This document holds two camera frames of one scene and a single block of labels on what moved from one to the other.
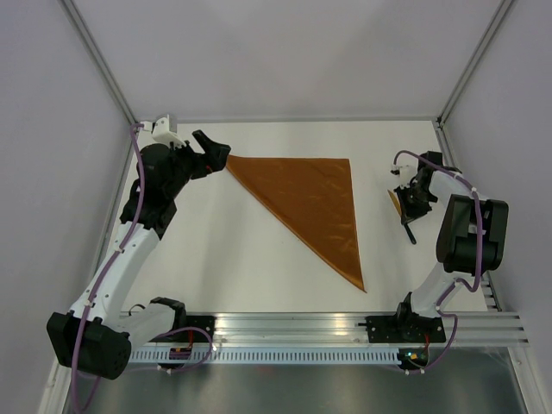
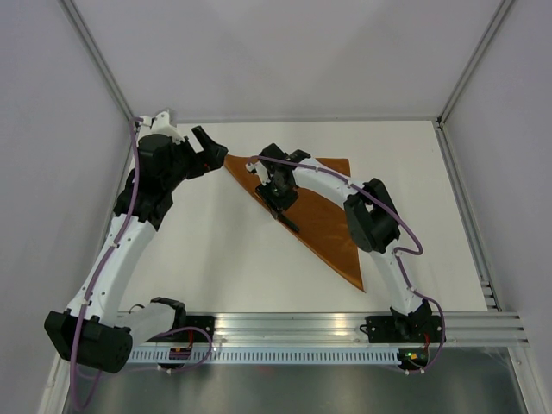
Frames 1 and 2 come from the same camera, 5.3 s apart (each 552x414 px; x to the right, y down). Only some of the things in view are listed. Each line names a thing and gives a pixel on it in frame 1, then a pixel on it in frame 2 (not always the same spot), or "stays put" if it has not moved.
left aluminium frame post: x=97 y=59 stays put
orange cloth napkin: x=315 y=196 stays put
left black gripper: x=207 y=164 stays put
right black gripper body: x=414 y=200 → x=277 y=196
